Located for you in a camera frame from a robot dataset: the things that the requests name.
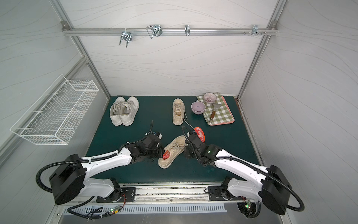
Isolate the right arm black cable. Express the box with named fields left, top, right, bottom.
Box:
left=181, top=125, right=305, bottom=212

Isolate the lilac ceramic bowl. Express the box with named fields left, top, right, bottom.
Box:
left=191, top=101, right=206, bottom=115

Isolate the pink plastic tray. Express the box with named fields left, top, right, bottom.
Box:
left=208, top=96, right=235, bottom=126

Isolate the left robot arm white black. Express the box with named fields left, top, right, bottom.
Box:
left=49, top=132, right=164, bottom=205

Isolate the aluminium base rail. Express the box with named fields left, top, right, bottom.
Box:
left=55, top=181, right=286, bottom=206

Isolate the wooden handled metal spatula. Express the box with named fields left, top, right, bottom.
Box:
left=210, top=103, right=222, bottom=122

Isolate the white vent grille strip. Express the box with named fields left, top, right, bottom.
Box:
left=73, top=203, right=227, bottom=215

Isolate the green white checkered cloth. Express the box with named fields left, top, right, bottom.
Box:
left=196, top=92, right=235, bottom=126

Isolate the beige sneaker with red insole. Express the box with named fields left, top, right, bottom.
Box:
left=172, top=98, right=194, bottom=129

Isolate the metal hook clamp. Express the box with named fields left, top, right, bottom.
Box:
left=242, top=25, right=267, bottom=36
left=184, top=25, right=190, bottom=36
left=119, top=30, right=132, bottom=48
left=146, top=25, right=163, bottom=39

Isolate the striped small ceramic bowl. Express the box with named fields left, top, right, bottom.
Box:
left=203, top=92, right=217, bottom=104

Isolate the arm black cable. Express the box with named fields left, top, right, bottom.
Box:
left=35, top=120, right=154, bottom=194
left=181, top=125, right=305, bottom=212

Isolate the white wire basket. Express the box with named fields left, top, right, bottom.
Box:
left=10, top=75, right=99, bottom=146

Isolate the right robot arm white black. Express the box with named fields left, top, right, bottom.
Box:
left=185, top=133, right=292, bottom=215

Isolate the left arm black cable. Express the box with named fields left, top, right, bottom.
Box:
left=35, top=120, right=154, bottom=194

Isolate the aluminium top rail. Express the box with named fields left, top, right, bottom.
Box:
left=62, top=27, right=278, bottom=36

